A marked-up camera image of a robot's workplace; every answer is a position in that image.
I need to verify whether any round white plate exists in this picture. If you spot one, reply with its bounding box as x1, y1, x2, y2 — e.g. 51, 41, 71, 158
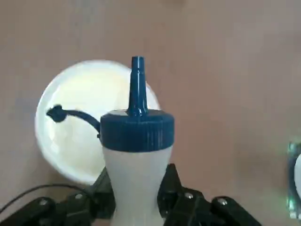
35, 59, 162, 186

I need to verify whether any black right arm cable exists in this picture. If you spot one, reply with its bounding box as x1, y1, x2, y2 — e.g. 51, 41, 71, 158
0, 184, 95, 212

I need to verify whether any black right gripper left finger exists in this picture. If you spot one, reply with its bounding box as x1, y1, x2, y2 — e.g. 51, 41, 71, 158
0, 168, 117, 226

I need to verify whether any transparent blue-capped sauce bottle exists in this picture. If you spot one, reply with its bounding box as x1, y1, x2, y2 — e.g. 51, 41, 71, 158
46, 56, 176, 226

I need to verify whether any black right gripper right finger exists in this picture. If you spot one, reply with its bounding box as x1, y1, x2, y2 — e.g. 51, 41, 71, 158
157, 163, 261, 226

